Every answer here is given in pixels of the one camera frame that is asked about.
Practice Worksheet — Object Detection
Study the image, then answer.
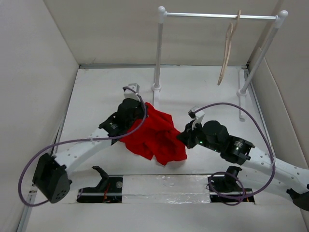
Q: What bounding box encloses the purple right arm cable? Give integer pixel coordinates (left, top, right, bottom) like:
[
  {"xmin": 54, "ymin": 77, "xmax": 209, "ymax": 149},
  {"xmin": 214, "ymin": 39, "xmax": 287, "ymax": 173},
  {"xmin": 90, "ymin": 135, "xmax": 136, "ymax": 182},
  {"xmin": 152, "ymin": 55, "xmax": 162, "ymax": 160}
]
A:
[{"xmin": 193, "ymin": 102, "xmax": 276, "ymax": 206}]

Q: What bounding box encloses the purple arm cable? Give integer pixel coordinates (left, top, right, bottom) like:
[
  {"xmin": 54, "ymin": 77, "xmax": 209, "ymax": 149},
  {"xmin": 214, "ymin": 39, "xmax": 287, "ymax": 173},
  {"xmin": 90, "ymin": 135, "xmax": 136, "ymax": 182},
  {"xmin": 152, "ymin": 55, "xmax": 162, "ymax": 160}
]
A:
[
  {"xmin": 18, "ymin": 87, "xmax": 148, "ymax": 207},
  {"xmin": 193, "ymin": 102, "xmax": 276, "ymax": 206}
]

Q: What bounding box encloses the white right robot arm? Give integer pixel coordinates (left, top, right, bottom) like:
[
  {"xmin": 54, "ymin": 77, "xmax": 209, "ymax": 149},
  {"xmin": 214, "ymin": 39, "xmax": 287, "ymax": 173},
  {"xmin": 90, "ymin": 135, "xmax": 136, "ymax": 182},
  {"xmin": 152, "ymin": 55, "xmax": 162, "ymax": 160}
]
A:
[{"xmin": 177, "ymin": 120, "xmax": 309, "ymax": 211}]

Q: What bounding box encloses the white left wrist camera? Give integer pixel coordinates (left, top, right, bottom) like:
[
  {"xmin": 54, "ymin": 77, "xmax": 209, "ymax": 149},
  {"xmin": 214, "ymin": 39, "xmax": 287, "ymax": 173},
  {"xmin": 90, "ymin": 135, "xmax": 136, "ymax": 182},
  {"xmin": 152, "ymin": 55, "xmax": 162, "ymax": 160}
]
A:
[{"xmin": 123, "ymin": 83, "xmax": 140, "ymax": 101}]

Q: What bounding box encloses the red t shirt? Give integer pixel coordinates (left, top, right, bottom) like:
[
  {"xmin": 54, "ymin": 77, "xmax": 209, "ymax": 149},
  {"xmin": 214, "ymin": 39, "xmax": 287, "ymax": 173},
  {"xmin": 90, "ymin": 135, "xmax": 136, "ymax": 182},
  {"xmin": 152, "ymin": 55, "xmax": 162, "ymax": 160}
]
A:
[{"xmin": 120, "ymin": 102, "xmax": 187, "ymax": 166}]

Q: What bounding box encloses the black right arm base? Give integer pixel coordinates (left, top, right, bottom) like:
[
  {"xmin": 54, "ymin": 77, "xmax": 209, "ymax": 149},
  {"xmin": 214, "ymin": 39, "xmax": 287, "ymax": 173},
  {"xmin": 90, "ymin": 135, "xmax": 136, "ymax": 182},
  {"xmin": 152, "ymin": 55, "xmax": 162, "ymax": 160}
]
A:
[{"xmin": 206, "ymin": 166, "xmax": 255, "ymax": 205}]

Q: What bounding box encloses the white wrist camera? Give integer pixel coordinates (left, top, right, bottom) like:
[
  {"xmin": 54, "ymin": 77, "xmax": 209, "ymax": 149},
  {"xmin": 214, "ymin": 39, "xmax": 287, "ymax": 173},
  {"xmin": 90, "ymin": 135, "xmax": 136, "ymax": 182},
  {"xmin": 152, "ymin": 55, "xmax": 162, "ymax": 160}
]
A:
[
  {"xmin": 188, "ymin": 106, "xmax": 205, "ymax": 129},
  {"xmin": 123, "ymin": 83, "xmax": 140, "ymax": 101}
]

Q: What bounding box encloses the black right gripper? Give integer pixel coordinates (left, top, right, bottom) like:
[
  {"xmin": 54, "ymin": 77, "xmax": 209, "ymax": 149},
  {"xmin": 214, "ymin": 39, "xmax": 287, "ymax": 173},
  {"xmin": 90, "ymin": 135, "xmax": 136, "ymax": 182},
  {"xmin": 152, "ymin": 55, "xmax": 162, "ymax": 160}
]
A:
[{"xmin": 175, "ymin": 119, "xmax": 221, "ymax": 153}]

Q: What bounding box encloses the wooden clothes hanger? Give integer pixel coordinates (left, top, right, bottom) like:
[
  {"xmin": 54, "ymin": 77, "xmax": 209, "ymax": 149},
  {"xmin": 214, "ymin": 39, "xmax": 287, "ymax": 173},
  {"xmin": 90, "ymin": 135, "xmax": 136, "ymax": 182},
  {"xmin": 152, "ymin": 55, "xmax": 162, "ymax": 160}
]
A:
[{"xmin": 217, "ymin": 10, "xmax": 241, "ymax": 86}]

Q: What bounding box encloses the white clothes rack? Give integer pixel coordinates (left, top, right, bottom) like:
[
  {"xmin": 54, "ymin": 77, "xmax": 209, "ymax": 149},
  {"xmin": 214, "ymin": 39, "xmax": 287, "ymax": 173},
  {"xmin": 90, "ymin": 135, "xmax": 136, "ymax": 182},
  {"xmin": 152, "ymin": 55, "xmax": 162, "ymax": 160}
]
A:
[{"xmin": 152, "ymin": 6, "xmax": 289, "ymax": 108}]

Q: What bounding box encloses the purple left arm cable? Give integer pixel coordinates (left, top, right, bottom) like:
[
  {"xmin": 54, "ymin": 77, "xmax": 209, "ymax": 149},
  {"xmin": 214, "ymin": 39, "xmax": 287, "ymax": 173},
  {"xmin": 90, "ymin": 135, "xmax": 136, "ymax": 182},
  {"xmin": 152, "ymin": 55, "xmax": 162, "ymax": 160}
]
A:
[{"xmin": 18, "ymin": 87, "xmax": 148, "ymax": 207}]

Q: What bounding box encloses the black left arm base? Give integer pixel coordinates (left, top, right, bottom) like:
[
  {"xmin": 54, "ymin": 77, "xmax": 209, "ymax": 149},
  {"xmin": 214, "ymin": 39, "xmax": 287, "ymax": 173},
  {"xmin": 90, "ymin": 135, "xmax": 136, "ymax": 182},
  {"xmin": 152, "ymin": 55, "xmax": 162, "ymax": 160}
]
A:
[{"xmin": 76, "ymin": 166, "xmax": 123, "ymax": 203}]

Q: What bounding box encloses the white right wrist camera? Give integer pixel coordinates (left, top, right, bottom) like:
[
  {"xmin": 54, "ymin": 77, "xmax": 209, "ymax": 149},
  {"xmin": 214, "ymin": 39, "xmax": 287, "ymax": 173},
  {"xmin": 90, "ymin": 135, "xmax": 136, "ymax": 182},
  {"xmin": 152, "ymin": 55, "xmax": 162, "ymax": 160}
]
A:
[{"xmin": 188, "ymin": 106, "xmax": 205, "ymax": 129}]

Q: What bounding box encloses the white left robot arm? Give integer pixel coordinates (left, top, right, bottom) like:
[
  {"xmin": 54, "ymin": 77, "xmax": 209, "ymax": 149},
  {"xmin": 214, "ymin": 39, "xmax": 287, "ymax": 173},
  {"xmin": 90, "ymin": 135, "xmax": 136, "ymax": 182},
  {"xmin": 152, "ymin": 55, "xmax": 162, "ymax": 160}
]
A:
[{"xmin": 33, "ymin": 98, "xmax": 147, "ymax": 203}]

